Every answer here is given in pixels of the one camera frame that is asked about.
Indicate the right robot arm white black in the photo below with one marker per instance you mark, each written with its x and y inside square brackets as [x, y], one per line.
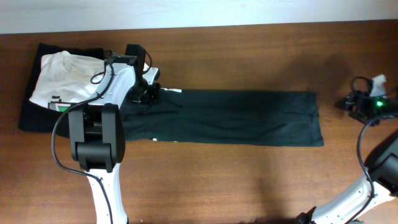
[378, 183]

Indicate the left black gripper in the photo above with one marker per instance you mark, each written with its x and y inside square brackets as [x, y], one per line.
[145, 94]

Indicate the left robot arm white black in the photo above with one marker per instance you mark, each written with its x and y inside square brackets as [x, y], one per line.
[96, 131]

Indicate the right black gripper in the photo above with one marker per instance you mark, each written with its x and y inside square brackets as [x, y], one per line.
[352, 102]

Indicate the dark green t-shirt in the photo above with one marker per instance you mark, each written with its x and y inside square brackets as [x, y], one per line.
[251, 117]

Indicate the folded black garment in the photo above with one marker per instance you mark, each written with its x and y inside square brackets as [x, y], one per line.
[35, 118]

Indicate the folded white t-shirt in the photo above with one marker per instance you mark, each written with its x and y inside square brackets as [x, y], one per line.
[66, 77]

